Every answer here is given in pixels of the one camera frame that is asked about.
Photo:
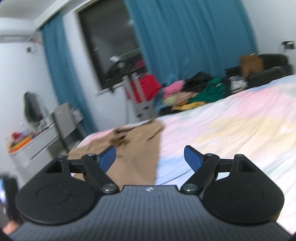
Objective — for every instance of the tan t-shirt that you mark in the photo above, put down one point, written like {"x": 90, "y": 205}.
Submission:
{"x": 137, "y": 152}

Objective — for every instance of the brown paper bag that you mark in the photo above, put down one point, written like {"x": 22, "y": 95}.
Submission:
{"x": 250, "y": 64}

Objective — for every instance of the yellow garment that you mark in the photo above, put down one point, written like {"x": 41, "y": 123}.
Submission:
{"x": 189, "y": 106}

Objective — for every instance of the wall power outlet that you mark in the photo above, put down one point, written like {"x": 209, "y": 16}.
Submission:
{"x": 288, "y": 45}

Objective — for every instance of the wavy vanity mirror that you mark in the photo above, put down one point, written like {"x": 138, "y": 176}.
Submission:
{"x": 33, "y": 109}

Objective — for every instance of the blue curtain right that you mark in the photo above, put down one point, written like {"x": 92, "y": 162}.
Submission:
{"x": 178, "y": 39}

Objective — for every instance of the orange tray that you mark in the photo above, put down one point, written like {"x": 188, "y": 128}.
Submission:
{"x": 16, "y": 147}

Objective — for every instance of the beige garment on pile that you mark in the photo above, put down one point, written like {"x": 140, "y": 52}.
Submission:
{"x": 183, "y": 97}

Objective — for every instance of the black garment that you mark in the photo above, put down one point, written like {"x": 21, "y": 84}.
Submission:
{"x": 197, "y": 83}

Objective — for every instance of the person's left hand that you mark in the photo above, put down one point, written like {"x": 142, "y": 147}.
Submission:
{"x": 10, "y": 227}

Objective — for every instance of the pastel bed sheet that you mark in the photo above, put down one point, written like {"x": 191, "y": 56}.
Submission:
{"x": 258, "y": 123}

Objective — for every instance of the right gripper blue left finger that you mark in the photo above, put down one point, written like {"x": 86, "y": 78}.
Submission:
{"x": 94, "y": 168}

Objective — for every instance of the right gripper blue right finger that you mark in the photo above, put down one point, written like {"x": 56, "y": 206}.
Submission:
{"x": 206, "y": 169}

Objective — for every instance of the white dressing table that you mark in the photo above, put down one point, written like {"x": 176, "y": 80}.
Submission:
{"x": 37, "y": 148}

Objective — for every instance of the pink garment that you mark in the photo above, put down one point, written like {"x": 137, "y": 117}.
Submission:
{"x": 173, "y": 88}

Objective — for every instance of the green garment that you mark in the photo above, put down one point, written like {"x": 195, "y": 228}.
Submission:
{"x": 215, "y": 90}

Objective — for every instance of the grey black chair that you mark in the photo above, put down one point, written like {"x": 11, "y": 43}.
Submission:
{"x": 68, "y": 124}

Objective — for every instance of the blue curtain left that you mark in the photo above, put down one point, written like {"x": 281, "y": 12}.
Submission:
{"x": 65, "y": 82}

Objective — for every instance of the red garment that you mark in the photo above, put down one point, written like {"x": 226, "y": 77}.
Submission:
{"x": 150, "y": 87}

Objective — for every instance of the black sofa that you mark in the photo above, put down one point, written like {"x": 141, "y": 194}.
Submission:
{"x": 275, "y": 66}

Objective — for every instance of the blue curtain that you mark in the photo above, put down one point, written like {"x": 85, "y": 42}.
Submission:
{"x": 65, "y": 82}
{"x": 178, "y": 39}

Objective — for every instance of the dark window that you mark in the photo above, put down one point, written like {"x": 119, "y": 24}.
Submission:
{"x": 108, "y": 31}

